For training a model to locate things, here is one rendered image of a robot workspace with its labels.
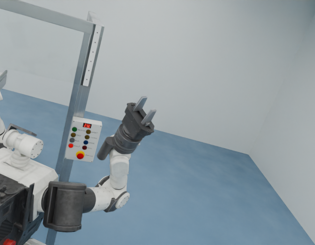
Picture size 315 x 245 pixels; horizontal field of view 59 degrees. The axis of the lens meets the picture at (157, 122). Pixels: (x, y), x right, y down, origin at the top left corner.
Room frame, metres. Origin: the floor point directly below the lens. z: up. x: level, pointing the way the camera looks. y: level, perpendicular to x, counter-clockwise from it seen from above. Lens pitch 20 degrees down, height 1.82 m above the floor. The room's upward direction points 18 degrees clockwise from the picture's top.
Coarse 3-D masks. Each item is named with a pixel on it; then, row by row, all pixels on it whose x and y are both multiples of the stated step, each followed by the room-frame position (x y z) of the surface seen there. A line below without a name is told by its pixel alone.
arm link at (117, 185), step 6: (108, 180) 1.01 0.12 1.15; (114, 180) 0.95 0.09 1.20; (120, 180) 0.95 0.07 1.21; (126, 180) 0.99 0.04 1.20; (102, 186) 0.99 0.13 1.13; (108, 186) 0.99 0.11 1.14; (114, 186) 0.97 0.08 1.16; (120, 186) 0.97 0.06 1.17; (114, 192) 0.97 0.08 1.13; (120, 192) 0.97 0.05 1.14
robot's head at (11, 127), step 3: (9, 126) 0.83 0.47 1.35; (12, 126) 0.84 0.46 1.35; (15, 126) 0.83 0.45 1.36; (18, 126) 0.83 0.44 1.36; (9, 129) 0.83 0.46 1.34; (12, 129) 0.83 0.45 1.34; (15, 129) 0.86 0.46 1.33; (21, 129) 0.83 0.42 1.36; (24, 129) 0.83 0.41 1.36; (6, 132) 0.82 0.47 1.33; (27, 132) 0.82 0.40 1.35; (30, 132) 0.83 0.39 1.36; (3, 135) 0.81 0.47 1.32; (33, 135) 0.83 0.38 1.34; (3, 138) 0.80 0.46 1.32; (3, 141) 0.79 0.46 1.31; (3, 144) 0.80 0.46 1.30
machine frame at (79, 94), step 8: (88, 16) 2.32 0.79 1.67; (96, 16) 2.19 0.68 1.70; (72, 88) 2.55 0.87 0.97; (80, 88) 1.52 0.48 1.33; (88, 88) 1.54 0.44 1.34; (72, 96) 2.56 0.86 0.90; (80, 96) 1.53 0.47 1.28; (72, 104) 2.56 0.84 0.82; (80, 104) 1.53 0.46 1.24; (72, 112) 2.57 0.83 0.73; (80, 112) 1.53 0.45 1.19; (64, 128) 2.55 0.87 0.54; (64, 136) 2.56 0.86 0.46; (64, 144) 2.56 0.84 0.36; (64, 152) 2.57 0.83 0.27; (64, 160) 1.52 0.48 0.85; (72, 160) 1.54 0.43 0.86; (56, 168) 2.55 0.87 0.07; (64, 168) 1.53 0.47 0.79; (64, 176) 1.53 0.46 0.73; (48, 232) 1.52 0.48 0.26; (56, 232) 1.54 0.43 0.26; (48, 240) 1.53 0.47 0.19
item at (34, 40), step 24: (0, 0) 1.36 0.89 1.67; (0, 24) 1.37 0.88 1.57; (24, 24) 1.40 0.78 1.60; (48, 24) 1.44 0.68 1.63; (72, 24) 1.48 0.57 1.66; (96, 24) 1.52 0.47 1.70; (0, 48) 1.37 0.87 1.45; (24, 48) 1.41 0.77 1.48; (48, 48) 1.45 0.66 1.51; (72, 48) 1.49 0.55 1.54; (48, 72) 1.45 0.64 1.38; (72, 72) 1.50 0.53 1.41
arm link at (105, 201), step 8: (96, 192) 0.86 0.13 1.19; (104, 192) 0.91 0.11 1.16; (112, 192) 0.96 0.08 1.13; (96, 200) 0.84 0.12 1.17; (104, 200) 0.88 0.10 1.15; (112, 200) 0.93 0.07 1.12; (120, 200) 0.95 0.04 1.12; (96, 208) 0.85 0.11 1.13; (104, 208) 0.90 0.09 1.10; (112, 208) 0.94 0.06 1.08
